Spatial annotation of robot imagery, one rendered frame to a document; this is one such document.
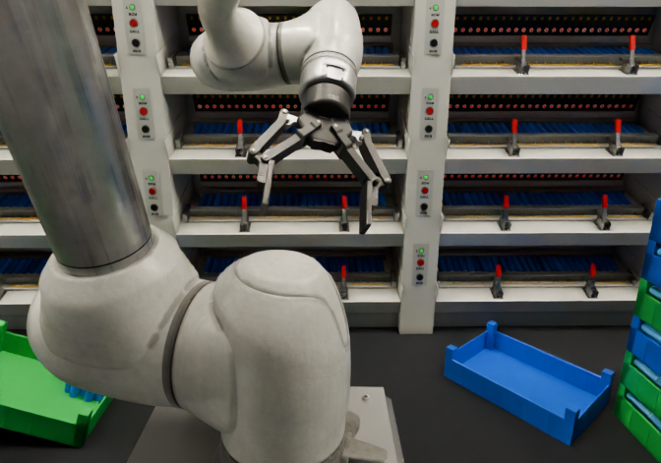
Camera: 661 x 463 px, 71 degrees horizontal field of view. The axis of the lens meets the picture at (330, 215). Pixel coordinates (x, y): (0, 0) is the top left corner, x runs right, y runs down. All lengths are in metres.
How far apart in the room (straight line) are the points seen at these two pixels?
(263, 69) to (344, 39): 0.14
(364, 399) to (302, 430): 0.24
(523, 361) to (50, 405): 1.10
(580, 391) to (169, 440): 0.91
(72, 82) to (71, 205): 0.12
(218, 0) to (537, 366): 1.08
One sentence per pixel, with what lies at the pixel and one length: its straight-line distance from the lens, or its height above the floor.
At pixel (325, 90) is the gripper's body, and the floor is 0.68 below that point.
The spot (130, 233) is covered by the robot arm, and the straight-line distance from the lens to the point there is 0.52.
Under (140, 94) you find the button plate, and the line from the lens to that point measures 1.24.
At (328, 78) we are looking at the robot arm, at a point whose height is 0.70.
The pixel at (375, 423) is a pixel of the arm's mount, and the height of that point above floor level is 0.22.
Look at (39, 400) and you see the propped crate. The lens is 1.21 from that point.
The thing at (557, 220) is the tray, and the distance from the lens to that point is 1.41.
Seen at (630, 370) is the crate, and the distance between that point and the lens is 1.17.
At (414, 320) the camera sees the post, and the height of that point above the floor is 0.04.
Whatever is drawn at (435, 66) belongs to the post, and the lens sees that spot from 1.19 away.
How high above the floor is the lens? 0.69
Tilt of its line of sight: 16 degrees down
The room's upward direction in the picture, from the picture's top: straight up
